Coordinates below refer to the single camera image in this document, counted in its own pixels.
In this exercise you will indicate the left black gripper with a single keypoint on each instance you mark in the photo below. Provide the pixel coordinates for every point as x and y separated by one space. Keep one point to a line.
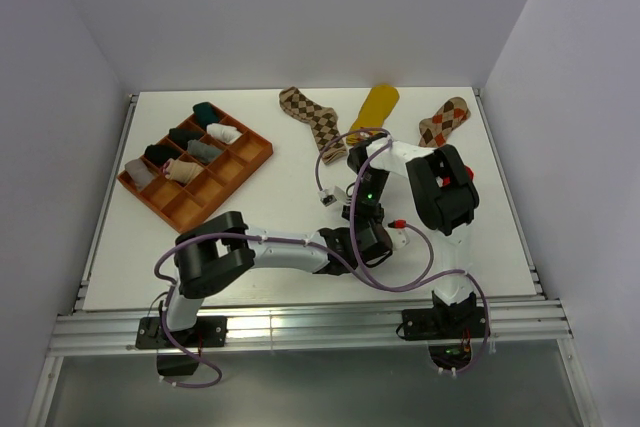
363 225

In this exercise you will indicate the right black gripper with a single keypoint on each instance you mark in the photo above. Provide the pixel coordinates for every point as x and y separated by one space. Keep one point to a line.
362 215

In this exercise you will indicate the red sock with white print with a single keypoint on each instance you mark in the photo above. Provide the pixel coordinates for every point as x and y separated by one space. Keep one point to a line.
470 171

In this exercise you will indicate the taupe sock with red cuff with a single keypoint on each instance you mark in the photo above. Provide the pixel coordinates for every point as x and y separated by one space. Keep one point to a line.
140 173

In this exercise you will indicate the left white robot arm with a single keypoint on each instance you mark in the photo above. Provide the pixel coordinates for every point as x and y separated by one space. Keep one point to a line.
212 256

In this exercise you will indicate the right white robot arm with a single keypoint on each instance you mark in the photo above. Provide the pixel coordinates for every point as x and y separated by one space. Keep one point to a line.
445 199

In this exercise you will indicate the brown argyle sock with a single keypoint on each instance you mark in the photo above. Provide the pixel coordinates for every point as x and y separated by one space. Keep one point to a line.
322 121

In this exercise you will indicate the orange argyle sock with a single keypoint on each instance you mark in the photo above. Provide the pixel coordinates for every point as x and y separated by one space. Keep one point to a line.
435 130

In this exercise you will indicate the yellow sock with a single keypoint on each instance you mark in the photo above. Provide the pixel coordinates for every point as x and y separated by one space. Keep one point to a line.
378 105

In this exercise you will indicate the white rolled sock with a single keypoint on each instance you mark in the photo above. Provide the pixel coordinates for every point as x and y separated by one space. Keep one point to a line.
226 134

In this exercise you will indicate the orange compartment tray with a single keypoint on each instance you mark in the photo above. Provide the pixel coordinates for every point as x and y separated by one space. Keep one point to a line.
183 207

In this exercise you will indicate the grey rolled sock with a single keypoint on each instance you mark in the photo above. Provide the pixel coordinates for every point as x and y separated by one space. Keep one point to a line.
203 152

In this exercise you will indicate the beige pink rolled sock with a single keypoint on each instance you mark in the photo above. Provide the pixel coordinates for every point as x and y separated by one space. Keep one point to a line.
180 171

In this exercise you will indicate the dark green rolled sock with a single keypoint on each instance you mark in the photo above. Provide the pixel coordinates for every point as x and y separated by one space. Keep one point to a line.
205 114

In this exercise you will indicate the black rolled sock upper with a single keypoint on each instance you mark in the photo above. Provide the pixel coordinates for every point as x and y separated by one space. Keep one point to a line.
181 137

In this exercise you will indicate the black rolled sock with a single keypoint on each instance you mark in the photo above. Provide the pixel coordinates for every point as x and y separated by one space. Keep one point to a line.
181 137
159 154

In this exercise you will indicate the black rolled sock lower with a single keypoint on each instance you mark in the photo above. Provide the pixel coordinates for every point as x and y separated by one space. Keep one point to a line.
159 154

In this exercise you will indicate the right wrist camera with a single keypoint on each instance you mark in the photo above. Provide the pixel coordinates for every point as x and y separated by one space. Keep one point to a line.
334 195

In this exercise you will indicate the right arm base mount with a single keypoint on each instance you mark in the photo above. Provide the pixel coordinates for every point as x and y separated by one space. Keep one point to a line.
434 325

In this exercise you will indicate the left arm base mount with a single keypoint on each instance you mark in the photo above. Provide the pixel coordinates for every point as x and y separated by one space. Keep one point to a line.
208 332

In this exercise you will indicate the black box under rail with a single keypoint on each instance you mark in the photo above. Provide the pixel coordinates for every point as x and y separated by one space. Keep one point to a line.
174 365

